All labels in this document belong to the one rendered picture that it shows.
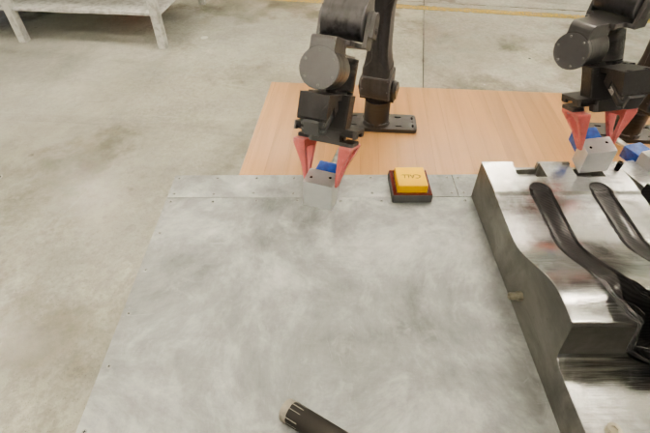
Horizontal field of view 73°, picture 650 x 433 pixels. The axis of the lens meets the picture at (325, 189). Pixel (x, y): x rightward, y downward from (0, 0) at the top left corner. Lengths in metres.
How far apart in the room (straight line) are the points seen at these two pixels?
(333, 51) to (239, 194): 0.42
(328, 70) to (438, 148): 0.52
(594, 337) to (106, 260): 1.75
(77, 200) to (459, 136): 1.80
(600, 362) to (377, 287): 0.32
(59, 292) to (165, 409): 1.36
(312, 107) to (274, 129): 0.50
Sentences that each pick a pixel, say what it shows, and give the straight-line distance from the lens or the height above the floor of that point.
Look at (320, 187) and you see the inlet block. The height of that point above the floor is 0.94.
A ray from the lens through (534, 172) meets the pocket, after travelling 0.94.
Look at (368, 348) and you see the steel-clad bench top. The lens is 0.69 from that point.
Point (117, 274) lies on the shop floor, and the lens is 1.95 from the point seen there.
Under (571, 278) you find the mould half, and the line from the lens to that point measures 0.68.
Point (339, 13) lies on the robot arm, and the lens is 0.68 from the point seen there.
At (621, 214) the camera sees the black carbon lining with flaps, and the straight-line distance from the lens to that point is 0.90.
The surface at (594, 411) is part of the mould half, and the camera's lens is 0.67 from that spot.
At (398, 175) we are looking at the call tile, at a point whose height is 0.84.
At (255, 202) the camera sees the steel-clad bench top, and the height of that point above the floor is 0.80.
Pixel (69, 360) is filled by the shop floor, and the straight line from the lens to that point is 1.80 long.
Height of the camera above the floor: 1.41
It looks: 42 degrees down
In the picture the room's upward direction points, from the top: straight up
